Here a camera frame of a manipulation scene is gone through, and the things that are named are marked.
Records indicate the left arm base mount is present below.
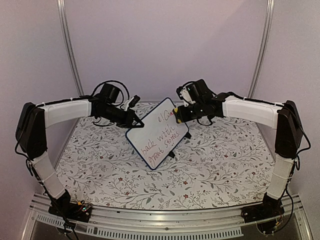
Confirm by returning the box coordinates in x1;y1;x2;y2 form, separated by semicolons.
48;200;93;223

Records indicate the right aluminium frame post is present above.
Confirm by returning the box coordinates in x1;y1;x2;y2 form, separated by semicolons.
248;0;275;98

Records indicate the aluminium frame post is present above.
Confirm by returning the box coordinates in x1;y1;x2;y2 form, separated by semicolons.
248;0;275;98
56;0;84;96

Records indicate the front aluminium rail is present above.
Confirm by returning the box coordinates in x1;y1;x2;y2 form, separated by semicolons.
21;193;315;240

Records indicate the small blue-framed whiteboard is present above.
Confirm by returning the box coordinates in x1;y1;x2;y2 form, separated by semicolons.
125;97;191;170

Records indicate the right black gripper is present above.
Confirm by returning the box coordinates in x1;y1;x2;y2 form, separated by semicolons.
177;101;206;122

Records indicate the left aluminium frame post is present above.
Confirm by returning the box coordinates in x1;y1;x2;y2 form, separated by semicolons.
56;0;84;96

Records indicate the floral patterned table mat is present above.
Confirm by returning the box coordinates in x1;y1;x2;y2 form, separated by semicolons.
56;117;275;210

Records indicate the yellow black eraser sponge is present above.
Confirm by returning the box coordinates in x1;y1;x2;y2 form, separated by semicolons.
172;107;180;119

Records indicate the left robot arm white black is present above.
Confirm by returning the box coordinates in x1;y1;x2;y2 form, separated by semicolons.
15;94;144;217

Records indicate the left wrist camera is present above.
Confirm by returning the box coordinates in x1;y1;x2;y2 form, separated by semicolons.
120;95;141;111

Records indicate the left black cable loop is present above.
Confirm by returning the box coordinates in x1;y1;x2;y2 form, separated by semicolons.
91;79;131;106

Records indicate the right black cable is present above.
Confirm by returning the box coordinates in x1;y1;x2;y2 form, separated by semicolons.
277;109;312;171

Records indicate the wire whiteboard stand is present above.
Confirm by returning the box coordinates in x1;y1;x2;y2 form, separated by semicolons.
167;132;192;159

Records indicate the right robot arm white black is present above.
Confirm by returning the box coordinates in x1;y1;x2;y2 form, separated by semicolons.
173;87;311;218

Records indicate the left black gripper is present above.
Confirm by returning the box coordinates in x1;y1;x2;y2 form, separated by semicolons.
99;104;145;129

